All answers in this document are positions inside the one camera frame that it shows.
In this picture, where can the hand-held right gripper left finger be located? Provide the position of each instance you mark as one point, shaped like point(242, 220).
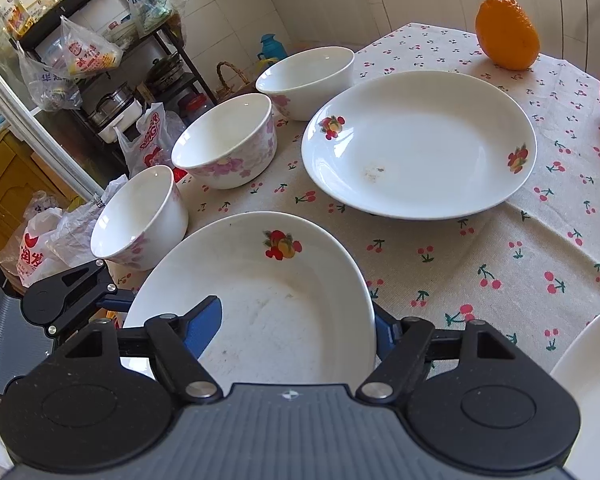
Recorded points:
point(205, 322)

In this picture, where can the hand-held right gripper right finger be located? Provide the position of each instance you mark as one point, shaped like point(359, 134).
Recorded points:
point(386, 335)

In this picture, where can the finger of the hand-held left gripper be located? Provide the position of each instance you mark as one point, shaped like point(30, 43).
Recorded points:
point(117, 302)

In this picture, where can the white plate with fruit print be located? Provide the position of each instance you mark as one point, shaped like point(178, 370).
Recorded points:
point(280, 305)
point(595, 375)
point(420, 150)

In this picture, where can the white bowl with pink flowers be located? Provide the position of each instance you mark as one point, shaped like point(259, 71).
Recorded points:
point(310, 75)
point(135, 215)
point(225, 130)

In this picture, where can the white bag with red label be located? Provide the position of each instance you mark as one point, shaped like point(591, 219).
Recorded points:
point(32, 255)

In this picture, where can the crumpled clear plastic bag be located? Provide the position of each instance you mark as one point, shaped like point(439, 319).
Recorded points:
point(87, 210)

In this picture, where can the cherry print tablecloth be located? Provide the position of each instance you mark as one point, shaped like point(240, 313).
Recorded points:
point(480, 270)

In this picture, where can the yellow wooden cabinet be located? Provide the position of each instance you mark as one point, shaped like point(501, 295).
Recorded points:
point(10, 185)

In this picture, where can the white bag with red print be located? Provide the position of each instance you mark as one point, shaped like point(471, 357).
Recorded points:
point(147, 145)

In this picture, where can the steel steamer pot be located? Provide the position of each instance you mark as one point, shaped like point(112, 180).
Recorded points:
point(112, 102)

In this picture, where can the red lid jar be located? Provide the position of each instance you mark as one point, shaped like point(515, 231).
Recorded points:
point(191, 105)

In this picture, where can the dark cooking pot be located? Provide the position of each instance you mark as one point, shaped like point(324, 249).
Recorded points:
point(165, 70)

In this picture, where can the wicker basket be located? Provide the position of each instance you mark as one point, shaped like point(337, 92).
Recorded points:
point(232, 85)

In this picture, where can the clear bag with red print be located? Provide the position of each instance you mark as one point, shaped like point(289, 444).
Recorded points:
point(87, 52)

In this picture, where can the black metal storage rack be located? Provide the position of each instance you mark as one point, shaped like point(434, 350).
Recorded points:
point(170, 42)

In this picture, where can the teal thermos jug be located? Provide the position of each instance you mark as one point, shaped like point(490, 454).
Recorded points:
point(271, 49)

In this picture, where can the white appliance on rack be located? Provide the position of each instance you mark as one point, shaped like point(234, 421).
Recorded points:
point(100, 7)

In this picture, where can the yellow snack packets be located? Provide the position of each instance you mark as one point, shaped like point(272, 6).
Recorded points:
point(17, 15)

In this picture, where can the orange with knobby top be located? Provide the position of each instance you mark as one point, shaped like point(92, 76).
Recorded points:
point(507, 32)

